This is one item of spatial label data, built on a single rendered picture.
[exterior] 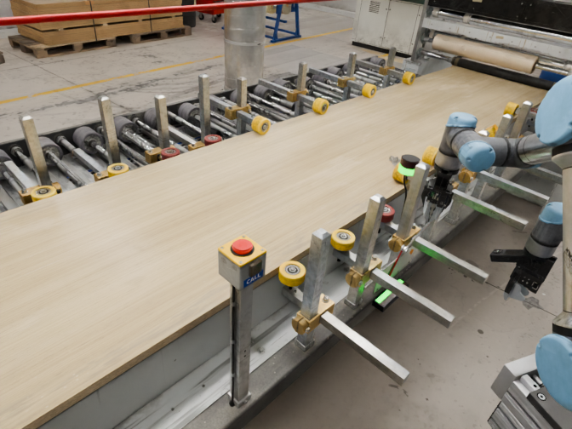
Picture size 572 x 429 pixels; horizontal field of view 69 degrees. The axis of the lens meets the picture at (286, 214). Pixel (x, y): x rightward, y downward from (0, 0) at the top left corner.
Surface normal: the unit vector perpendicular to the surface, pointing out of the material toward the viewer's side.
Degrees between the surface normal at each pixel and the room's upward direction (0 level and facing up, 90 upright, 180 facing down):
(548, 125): 84
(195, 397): 0
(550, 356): 96
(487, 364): 0
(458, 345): 0
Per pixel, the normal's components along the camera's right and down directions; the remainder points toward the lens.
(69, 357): 0.07, -0.82
